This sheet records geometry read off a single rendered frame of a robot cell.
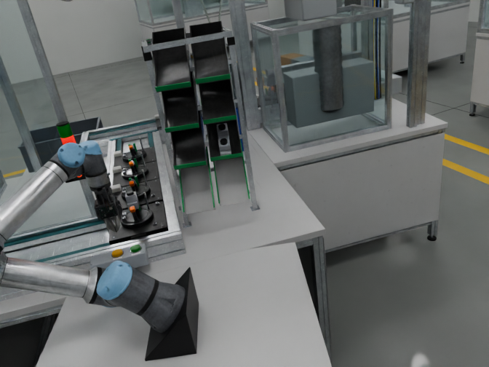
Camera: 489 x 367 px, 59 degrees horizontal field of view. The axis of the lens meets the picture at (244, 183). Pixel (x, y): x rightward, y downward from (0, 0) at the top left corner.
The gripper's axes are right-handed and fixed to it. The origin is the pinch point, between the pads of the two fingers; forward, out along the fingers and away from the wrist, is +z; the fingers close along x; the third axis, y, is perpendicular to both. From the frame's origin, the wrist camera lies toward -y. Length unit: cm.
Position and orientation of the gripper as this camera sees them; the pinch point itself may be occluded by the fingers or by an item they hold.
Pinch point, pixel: (115, 228)
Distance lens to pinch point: 171.8
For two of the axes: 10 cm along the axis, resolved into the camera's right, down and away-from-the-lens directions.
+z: 1.4, 8.8, 4.5
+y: 2.4, 4.1, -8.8
